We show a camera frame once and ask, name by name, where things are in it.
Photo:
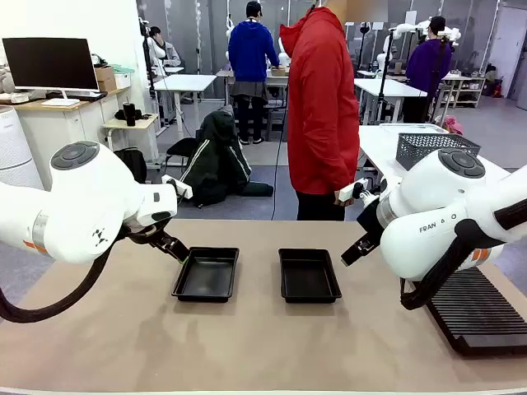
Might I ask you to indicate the black computer monitor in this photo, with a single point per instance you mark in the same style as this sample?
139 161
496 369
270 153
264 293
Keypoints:
49 61

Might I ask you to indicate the white cabinet wood top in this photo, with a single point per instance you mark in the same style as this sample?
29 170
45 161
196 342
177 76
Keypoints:
62 131

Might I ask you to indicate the black slotted board rack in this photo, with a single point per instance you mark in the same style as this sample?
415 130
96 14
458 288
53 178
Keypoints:
486 312

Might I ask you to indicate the white air purifier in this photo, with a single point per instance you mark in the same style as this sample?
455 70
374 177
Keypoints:
14 144

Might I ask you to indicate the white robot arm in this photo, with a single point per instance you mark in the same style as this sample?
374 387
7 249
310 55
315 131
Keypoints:
405 29
283 51
450 35

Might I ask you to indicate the white storage box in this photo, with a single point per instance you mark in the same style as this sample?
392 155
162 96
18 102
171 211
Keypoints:
122 80

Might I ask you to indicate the person in blue hoodie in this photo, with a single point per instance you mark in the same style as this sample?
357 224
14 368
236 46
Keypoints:
249 53

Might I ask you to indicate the person in purple hoodie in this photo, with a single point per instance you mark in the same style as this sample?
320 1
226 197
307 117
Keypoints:
426 66

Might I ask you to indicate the black chair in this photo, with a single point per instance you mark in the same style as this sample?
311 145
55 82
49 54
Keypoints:
179 148

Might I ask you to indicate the person's right hand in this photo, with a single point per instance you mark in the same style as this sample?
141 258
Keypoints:
345 203

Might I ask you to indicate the person in red jacket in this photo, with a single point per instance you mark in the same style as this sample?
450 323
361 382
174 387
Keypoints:
321 115

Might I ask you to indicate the grey step stool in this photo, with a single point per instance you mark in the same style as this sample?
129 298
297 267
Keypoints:
276 123

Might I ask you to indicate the clear plastic tray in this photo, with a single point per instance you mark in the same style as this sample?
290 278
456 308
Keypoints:
411 127

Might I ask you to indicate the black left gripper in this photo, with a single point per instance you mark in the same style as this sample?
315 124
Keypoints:
152 236

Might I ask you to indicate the grey mesh basket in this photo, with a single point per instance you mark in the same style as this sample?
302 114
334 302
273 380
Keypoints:
424 144

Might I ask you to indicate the black tripod stand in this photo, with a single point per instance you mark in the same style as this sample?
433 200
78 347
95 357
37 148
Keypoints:
383 82

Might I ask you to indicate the black tumbler cup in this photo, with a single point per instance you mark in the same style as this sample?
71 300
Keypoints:
129 113

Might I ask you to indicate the black keyboard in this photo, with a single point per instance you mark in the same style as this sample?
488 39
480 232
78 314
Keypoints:
82 95

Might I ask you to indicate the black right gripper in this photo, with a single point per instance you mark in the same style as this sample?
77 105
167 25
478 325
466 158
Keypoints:
372 222

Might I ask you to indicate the white standing desk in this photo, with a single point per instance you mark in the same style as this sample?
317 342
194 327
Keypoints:
185 82

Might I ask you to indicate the cardboard box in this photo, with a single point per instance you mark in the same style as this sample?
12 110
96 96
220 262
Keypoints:
105 78

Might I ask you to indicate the black backpack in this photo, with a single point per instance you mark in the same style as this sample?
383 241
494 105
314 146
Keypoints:
133 162

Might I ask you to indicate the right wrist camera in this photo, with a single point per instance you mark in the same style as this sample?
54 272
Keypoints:
352 191

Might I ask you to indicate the pink cloth bundle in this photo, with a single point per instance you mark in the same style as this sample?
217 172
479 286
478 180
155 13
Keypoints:
453 124

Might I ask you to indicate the black ESD tray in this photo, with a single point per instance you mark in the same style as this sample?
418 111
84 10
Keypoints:
309 275
206 275

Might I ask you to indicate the white side table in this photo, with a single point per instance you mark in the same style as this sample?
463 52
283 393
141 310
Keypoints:
379 148

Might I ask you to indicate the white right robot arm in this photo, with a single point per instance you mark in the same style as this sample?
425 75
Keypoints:
432 193

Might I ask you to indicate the dark green jacket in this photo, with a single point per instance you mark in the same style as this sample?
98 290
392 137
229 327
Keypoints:
216 164

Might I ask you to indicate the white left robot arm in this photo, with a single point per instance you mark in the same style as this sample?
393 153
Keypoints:
82 197

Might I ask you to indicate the red sleeved right forearm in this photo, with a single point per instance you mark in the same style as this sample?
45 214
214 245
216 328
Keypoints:
346 164

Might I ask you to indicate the small wood top table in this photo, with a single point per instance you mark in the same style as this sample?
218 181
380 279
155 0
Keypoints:
131 123

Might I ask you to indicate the light wood shelf unit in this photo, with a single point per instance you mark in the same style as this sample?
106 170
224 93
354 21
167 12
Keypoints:
469 88

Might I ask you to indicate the white work desk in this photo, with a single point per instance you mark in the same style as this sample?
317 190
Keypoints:
387 87

